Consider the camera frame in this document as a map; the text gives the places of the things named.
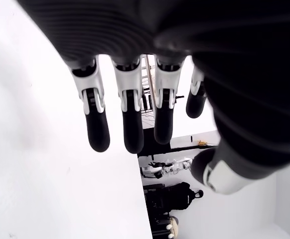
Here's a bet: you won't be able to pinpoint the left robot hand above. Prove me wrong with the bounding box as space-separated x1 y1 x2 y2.
17 0 290 195

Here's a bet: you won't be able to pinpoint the white humanoid robot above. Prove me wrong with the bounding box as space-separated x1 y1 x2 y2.
140 156 193 179

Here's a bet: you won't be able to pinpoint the black backpack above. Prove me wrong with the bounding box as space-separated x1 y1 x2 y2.
168 181 204 212

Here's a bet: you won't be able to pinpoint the black equipment case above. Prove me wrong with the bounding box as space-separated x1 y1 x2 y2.
143 183 172 239

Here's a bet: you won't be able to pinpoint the white sneaker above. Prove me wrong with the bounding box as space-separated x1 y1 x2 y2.
168 216 180 239

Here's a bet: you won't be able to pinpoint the metal rack frame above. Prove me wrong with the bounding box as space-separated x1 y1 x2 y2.
140 54 185 118

